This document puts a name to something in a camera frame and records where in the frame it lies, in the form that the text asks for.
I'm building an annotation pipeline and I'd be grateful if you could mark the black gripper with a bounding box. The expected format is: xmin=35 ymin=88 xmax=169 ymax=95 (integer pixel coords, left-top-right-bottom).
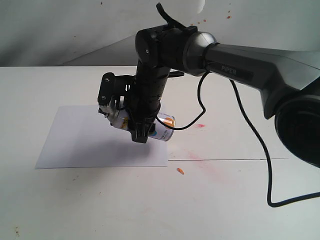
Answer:
xmin=127 ymin=62 xmax=170 ymax=144

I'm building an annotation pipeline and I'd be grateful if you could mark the white dotted spray paint can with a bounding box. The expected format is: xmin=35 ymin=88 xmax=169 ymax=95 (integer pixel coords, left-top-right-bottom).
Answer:
xmin=98 ymin=104 xmax=175 ymax=143

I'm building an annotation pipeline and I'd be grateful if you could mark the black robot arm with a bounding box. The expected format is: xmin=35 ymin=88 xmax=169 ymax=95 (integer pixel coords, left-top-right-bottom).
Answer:
xmin=129 ymin=25 xmax=320 ymax=167

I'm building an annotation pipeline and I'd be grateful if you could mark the small orange scrap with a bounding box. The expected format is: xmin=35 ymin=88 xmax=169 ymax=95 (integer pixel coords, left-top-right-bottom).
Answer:
xmin=176 ymin=168 xmax=185 ymax=175

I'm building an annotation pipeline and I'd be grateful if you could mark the white paper sheet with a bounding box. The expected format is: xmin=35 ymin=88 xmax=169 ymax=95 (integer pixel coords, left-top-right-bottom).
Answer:
xmin=35 ymin=105 xmax=168 ymax=169

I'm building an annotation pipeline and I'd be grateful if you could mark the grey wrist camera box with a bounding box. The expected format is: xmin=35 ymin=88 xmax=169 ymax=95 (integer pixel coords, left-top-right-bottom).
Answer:
xmin=97 ymin=72 xmax=135 ymax=110

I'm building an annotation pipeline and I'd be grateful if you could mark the black camera cable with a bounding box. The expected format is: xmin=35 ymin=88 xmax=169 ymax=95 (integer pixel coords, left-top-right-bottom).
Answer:
xmin=156 ymin=2 xmax=320 ymax=208

